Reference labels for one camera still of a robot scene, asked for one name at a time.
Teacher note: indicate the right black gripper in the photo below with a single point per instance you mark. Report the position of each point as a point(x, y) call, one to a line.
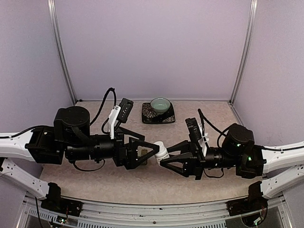
point(194, 162)

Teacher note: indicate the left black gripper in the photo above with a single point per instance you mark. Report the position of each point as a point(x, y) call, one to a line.
point(129, 159)

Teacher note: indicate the white pill bottle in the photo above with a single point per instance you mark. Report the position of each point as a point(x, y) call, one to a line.
point(162, 153)

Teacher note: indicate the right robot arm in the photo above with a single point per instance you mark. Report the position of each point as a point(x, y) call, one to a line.
point(238, 151)

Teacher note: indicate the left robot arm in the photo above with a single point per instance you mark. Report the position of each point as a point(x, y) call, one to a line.
point(69, 138)

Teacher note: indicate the black floral square plate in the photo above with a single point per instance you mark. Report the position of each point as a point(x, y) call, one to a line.
point(149, 116)

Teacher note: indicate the celadon green bowl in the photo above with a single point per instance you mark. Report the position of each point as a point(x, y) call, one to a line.
point(160, 105)

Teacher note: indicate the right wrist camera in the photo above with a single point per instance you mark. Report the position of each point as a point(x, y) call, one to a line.
point(197, 135)

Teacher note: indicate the front aluminium rail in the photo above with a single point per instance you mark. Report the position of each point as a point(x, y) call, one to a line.
point(96, 214)

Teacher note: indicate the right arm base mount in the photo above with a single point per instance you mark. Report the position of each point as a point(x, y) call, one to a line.
point(253, 202)

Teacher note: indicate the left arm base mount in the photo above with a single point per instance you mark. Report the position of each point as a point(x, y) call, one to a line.
point(61, 204)

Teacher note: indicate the right aluminium frame post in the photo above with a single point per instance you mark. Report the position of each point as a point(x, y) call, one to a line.
point(245, 51)

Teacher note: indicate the aluminium frame post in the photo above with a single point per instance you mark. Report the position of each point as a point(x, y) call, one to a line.
point(62, 59)
point(245, 51)

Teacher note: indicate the left aluminium frame post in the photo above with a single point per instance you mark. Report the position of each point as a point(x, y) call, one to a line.
point(62, 59)

